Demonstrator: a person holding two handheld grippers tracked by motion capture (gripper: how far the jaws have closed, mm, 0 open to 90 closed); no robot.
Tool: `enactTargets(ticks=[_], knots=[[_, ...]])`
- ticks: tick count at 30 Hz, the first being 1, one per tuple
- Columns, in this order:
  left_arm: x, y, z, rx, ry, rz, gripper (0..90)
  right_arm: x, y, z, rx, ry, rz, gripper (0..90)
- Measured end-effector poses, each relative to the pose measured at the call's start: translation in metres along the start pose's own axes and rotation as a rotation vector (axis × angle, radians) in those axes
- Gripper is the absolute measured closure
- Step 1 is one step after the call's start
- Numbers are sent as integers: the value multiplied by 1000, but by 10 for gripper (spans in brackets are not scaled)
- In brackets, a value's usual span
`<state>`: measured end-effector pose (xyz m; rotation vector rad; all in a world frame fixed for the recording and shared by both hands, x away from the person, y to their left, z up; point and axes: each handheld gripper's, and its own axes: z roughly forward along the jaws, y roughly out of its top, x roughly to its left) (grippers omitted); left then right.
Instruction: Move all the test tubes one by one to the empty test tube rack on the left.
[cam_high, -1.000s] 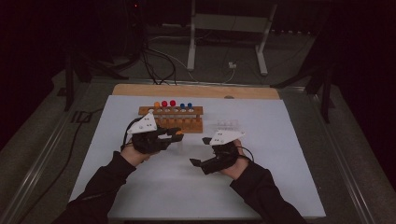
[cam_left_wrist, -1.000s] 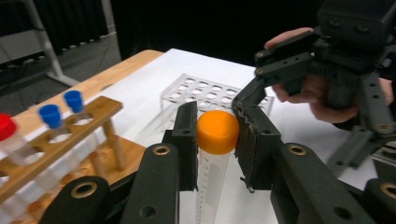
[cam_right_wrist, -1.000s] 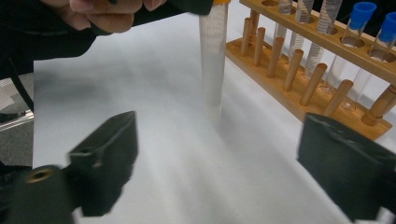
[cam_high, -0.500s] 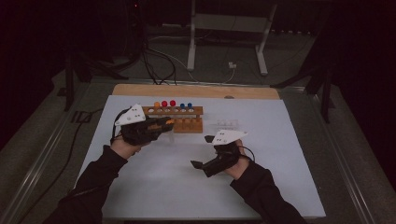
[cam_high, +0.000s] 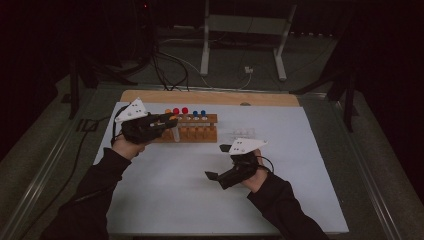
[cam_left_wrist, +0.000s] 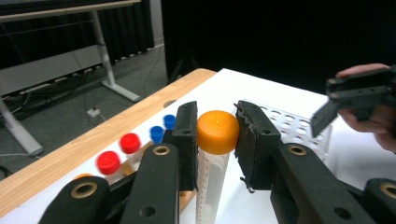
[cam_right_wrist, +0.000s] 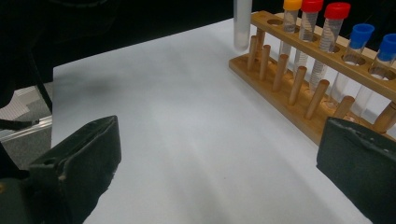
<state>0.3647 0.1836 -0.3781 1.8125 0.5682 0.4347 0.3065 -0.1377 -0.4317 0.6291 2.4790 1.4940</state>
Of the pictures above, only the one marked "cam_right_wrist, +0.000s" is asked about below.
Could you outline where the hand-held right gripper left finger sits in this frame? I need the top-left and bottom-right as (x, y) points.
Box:
(28, 115), (122, 224)

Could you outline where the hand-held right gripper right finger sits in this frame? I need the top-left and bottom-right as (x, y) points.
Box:
(316, 117), (396, 224)

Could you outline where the wooden test tube rack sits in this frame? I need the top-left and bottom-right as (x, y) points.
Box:
(228, 9), (396, 147)

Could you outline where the blue-capped test tube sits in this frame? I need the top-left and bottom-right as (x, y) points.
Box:
(349, 33), (396, 120)
(326, 22), (375, 106)

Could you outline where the red-capped test tube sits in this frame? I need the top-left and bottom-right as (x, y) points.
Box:
(292, 0), (325, 82)
(307, 2), (352, 94)

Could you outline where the orange-capped test tube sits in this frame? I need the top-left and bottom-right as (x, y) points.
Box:
(233, 0), (253, 52)
(277, 0), (304, 63)

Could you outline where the black tripod stand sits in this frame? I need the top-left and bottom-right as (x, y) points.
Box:
(29, 49), (53, 115)

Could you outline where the white table mat board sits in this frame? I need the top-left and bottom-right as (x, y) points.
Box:
(50, 17), (396, 224)

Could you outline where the aluminium frame rail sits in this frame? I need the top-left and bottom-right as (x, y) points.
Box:
(0, 115), (53, 143)

